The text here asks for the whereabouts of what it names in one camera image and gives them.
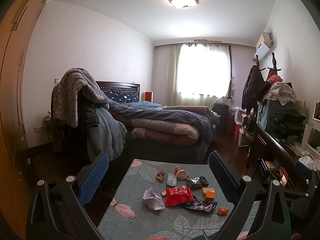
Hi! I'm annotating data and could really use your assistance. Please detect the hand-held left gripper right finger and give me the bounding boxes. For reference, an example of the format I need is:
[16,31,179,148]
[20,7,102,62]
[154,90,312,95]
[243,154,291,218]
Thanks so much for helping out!
[208,151,292,240]

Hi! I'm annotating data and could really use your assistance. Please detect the leaf print tablecloth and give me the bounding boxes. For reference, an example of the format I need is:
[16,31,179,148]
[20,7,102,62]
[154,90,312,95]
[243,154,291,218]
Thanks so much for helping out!
[97,159,260,240]

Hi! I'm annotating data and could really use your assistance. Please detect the black suitcase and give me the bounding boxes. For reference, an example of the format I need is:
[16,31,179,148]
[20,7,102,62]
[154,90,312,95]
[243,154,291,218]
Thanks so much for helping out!
[212,102,230,134]

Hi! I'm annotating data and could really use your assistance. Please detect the dark folded clothes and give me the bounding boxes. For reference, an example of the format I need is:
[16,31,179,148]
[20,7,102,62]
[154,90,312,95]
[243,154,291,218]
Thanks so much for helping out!
[274,111,306,140]

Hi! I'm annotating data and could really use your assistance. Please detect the white storage boxes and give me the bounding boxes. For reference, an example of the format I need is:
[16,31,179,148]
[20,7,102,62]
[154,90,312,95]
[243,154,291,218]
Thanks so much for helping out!
[301,101,320,155]

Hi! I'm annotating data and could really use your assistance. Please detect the white plastic bag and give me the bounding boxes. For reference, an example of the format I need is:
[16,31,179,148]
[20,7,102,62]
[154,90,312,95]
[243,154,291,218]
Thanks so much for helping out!
[299,155,320,172]

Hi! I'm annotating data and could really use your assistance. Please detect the blue star print pillow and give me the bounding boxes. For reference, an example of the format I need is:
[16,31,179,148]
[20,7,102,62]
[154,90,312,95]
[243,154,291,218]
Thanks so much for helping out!
[104,91,140,103]

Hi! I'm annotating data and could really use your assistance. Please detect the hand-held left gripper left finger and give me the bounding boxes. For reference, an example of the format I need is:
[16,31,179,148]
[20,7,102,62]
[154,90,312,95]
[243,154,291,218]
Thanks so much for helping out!
[26,151,110,240]

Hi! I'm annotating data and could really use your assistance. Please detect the silver foil wrapper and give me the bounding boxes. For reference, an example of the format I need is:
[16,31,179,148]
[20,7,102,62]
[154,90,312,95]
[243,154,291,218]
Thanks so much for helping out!
[186,176,209,190]

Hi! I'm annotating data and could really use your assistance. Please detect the red snack bag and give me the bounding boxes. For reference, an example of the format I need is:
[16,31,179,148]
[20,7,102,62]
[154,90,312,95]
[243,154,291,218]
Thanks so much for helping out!
[165,187,195,207]

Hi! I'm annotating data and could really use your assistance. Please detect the hanging handbag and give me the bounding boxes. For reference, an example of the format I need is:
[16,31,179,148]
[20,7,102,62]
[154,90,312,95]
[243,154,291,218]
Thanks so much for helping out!
[241,115,255,138]

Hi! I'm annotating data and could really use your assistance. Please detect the black coat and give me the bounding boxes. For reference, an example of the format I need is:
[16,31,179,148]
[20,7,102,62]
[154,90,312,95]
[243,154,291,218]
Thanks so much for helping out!
[241,65,272,110]

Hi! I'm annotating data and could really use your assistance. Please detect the pink cloth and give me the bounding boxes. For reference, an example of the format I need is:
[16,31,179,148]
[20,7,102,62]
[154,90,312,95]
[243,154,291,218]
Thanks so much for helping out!
[267,74,283,84]

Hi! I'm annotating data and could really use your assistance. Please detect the wooden wardrobe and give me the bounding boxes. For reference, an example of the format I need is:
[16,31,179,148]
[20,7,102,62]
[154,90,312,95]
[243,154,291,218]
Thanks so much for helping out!
[0,0,59,240]

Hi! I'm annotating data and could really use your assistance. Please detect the white paper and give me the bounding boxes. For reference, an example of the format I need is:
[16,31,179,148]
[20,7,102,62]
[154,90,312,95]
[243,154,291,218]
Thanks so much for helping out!
[142,187,165,211]

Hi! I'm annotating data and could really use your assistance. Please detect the white air conditioner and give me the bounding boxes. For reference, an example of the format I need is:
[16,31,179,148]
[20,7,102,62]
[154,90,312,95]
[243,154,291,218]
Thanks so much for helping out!
[254,31,274,60]

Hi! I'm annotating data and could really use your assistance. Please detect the white clothes pile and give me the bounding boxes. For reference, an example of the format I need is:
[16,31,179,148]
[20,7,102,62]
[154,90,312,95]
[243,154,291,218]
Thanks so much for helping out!
[262,81,297,105]

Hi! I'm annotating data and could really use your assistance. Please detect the white container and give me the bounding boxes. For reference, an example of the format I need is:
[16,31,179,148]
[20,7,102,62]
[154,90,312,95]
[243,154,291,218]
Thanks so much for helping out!
[234,106,248,125]

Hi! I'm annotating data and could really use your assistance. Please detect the blue duvet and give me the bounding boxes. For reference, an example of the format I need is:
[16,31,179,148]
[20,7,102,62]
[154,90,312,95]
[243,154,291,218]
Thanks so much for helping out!
[107,100,215,144]

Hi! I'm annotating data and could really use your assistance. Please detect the teal storage box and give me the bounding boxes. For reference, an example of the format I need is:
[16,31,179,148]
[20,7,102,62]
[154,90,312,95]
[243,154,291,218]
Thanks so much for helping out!
[257,99,300,135]

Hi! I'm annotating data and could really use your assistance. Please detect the dark wooden headboard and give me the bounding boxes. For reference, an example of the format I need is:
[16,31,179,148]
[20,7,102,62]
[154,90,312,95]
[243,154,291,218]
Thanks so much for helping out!
[95,81,141,103]

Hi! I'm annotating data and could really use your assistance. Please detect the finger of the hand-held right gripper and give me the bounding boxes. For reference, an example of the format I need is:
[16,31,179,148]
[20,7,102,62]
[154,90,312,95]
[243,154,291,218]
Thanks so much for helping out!
[285,160,316,220]

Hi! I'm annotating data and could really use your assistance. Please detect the dark wooden cabinet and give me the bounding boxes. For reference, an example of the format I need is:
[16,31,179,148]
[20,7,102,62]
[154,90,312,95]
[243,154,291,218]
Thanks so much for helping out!
[250,124,320,205]

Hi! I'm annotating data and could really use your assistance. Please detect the sheer window curtain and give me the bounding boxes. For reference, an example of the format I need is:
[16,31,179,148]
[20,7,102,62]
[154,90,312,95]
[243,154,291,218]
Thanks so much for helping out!
[168,42,233,107]

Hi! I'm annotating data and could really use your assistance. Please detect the wooden coat rack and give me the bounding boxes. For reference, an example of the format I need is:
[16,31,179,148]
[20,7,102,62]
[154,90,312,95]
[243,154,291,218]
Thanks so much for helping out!
[252,52,278,168]

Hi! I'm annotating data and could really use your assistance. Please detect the red white wrapper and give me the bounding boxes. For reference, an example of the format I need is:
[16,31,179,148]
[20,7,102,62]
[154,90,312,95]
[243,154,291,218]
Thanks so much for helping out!
[174,166,189,180]

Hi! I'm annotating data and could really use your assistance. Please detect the dark blue snack bag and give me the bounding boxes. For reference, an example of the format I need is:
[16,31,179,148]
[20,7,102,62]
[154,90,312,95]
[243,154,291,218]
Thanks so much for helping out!
[181,197,218,214]

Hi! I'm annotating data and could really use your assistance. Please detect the bed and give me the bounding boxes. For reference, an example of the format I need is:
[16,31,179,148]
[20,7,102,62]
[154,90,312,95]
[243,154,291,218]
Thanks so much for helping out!
[95,81,220,165]

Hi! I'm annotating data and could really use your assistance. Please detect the stack of books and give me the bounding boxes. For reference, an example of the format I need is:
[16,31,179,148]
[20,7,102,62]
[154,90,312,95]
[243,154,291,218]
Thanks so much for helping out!
[264,159,290,188]

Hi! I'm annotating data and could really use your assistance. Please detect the pink folded quilt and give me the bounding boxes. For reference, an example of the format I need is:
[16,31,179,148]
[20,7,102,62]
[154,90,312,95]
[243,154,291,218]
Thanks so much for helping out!
[131,121,200,147]

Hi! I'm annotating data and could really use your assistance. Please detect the dark puffer jacket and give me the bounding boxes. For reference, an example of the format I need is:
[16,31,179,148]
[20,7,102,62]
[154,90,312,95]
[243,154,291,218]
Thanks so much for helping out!
[75,102,100,128]

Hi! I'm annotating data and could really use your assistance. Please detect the small orange box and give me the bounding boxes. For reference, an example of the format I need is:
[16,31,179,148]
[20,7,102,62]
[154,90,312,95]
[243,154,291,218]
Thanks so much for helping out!
[201,186,216,202]

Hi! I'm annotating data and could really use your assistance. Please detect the chair draped with blankets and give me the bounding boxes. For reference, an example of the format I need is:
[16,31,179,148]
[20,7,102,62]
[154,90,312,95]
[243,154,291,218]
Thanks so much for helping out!
[51,67,110,153]

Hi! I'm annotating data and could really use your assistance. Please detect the light blue fleece blanket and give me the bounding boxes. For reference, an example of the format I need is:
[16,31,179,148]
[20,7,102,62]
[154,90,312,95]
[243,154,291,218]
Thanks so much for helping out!
[85,106,128,163]

